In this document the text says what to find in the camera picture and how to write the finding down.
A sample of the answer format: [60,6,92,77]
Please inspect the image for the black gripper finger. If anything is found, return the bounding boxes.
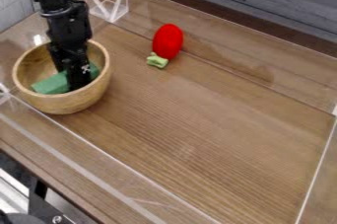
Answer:
[62,48,90,91]
[48,43,64,72]

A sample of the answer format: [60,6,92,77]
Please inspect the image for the green rectangular block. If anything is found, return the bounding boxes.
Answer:
[30,62,101,96]

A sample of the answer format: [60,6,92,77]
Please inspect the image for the black metal table leg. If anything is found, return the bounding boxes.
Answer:
[28,178,76,224]

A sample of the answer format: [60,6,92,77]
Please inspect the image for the red plush strawberry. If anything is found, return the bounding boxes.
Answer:
[146,24,184,69]

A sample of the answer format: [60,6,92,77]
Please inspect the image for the brown wooden bowl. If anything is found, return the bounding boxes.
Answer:
[12,40,112,114]

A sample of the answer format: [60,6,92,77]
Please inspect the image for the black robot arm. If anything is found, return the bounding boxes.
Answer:
[34,0,92,90]

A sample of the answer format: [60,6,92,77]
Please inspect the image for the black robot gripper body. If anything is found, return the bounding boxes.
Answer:
[41,0,92,54]

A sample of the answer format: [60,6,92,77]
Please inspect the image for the clear acrylic corner bracket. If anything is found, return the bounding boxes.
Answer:
[84,0,129,23]

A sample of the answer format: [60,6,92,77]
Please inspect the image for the clear acrylic table barrier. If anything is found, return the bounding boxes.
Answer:
[0,0,337,224]

